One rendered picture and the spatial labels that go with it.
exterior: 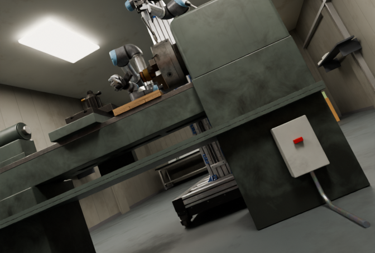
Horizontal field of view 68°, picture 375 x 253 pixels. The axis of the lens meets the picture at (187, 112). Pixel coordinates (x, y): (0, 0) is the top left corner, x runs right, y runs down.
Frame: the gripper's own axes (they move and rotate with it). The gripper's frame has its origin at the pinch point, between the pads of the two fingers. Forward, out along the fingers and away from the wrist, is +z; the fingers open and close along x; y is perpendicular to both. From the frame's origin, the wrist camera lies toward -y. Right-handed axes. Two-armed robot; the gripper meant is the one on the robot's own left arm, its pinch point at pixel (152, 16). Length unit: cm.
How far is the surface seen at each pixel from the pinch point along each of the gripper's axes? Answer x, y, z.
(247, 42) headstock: 2, -43, 41
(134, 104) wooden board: -14, 28, 44
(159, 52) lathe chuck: -8.2, 3.4, 20.3
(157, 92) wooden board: -11.9, 12.9, 44.0
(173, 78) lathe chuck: -17.0, 0.5, 35.7
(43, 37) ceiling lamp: -197, 141, -207
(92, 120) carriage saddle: -14, 53, 45
